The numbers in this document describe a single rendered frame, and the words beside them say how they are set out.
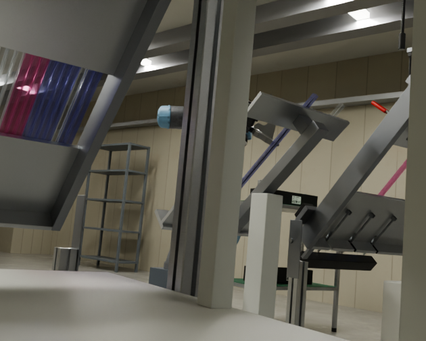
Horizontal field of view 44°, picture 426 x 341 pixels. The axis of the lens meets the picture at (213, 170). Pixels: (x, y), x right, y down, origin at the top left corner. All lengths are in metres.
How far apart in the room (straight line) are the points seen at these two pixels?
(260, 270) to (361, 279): 4.80
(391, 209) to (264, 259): 0.57
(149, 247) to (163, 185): 0.99
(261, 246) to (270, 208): 0.10
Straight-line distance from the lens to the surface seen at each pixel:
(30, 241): 10.19
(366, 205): 1.67
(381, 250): 1.86
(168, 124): 1.70
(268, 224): 1.35
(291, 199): 4.15
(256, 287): 1.35
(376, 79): 6.36
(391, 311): 1.41
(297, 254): 1.56
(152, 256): 8.16
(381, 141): 1.46
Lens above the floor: 0.71
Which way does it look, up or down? 7 degrees up
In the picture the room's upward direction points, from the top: 5 degrees clockwise
